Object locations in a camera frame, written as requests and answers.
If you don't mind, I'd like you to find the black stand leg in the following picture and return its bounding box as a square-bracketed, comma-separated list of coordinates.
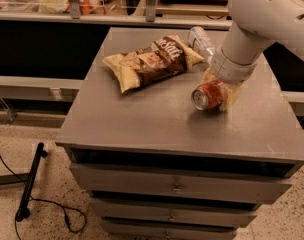
[15, 142, 48, 222]

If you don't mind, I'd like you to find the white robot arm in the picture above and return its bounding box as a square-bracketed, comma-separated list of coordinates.
[202, 0, 304, 111]

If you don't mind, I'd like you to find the clear plastic water bottle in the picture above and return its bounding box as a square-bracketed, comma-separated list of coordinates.
[188, 26, 215, 60]

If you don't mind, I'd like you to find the brown yellow chip bag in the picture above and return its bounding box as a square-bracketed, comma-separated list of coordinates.
[103, 35, 203, 93]

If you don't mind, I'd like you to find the bottom grey drawer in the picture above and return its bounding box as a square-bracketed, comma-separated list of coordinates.
[102, 219, 236, 240]

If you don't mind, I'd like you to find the grey drawer cabinet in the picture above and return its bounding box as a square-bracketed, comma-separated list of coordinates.
[55, 27, 304, 240]

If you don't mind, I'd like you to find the red coke can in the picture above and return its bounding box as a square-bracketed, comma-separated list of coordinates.
[191, 81, 223, 111]

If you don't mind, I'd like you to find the grey drawer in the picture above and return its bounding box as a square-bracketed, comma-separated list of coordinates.
[102, 219, 236, 240]
[90, 198, 256, 228]
[70, 163, 292, 204]

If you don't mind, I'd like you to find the black floor cable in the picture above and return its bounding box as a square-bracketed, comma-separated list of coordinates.
[0, 139, 88, 240]

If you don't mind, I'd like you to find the top grey drawer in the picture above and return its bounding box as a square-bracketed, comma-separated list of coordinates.
[70, 163, 292, 204]

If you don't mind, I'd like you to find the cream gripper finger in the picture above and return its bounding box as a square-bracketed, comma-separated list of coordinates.
[201, 67, 222, 85]
[219, 83, 244, 111]

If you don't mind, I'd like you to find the middle grey drawer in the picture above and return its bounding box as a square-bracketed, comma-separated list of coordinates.
[90, 198, 256, 228]

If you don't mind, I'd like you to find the grey metal railing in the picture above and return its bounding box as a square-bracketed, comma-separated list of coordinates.
[0, 0, 232, 30]

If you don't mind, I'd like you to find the grey side bench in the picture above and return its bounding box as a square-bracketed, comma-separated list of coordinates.
[0, 76, 83, 102]

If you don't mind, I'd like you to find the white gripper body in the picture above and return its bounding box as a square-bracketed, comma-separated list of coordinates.
[211, 46, 257, 84]

